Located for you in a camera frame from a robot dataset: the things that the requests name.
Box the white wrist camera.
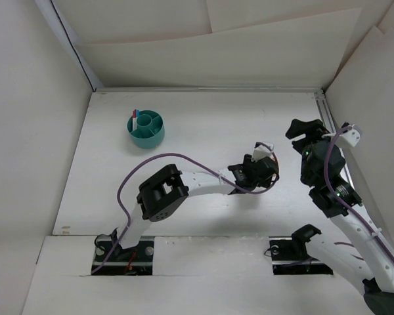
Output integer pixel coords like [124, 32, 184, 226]
[337, 122, 362, 148]
[251, 142, 274, 162]

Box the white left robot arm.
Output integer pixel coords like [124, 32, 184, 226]
[110, 153, 280, 261]

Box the teal round desk organizer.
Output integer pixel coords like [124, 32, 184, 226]
[126, 110, 165, 149]

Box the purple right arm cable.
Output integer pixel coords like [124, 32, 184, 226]
[324, 126, 394, 283]

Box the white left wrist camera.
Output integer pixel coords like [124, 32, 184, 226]
[251, 142, 274, 162]

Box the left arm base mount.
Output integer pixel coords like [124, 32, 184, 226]
[91, 234, 154, 276]

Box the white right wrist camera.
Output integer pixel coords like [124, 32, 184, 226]
[337, 122, 362, 148]

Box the aluminium rail right side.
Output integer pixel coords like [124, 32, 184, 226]
[313, 90, 356, 206]

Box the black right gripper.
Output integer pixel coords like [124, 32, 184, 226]
[286, 117, 343, 185]

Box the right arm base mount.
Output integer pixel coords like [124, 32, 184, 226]
[264, 237, 334, 276]

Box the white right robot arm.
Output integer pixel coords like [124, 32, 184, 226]
[285, 119, 394, 314]

